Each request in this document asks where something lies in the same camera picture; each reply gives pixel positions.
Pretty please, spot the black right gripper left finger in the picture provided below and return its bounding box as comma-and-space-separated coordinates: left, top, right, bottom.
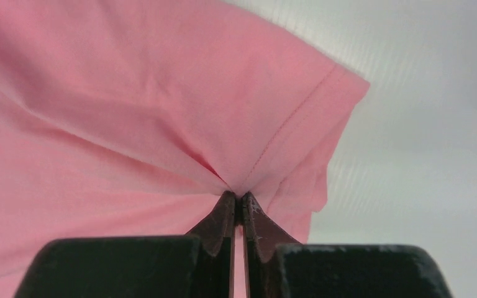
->
15, 191, 236, 297

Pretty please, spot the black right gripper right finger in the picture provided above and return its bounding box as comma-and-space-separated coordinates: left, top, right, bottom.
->
242, 193, 452, 297

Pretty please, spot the pink t-shirt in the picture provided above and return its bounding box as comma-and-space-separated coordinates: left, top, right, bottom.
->
0, 1, 370, 297

